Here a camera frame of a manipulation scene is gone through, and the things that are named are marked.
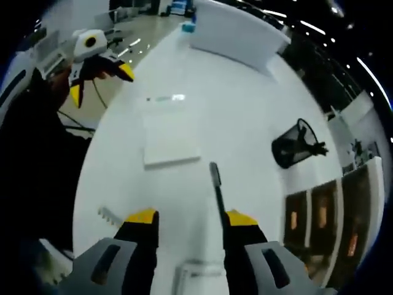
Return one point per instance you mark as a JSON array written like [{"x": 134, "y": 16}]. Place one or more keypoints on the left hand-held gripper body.
[{"x": 92, "y": 43}]

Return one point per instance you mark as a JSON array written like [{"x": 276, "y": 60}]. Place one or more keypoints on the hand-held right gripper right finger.
[{"x": 258, "y": 270}]

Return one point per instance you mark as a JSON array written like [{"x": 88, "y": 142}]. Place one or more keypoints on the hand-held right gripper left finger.
[{"x": 116, "y": 267}]

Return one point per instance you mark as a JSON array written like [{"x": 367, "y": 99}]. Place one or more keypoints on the white spiral notebook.
[{"x": 107, "y": 215}]

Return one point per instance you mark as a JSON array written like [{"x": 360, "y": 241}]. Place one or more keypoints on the thick white sticky note stack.
[{"x": 199, "y": 276}]

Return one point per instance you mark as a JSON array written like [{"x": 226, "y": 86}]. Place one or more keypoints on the large white sticky note pad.
[{"x": 172, "y": 132}]

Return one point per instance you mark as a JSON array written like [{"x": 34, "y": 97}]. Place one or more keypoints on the black capped pen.
[{"x": 215, "y": 173}]

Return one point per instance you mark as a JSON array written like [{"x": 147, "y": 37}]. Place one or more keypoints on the black mesh pen holder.
[{"x": 285, "y": 150}]

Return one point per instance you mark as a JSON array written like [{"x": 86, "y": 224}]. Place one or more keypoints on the person's left hand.
[{"x": 63, "y": 86}]

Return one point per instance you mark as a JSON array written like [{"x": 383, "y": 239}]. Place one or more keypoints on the small teal box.
[{"x": 188, "y": 27}]

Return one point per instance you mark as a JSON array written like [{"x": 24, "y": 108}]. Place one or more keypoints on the white plastic drawer cabinet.
[{"x": 337, "y": 215}]

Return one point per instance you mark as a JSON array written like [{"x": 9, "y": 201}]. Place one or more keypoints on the translucent white storage box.
[{"x": 239, "y": 37}]

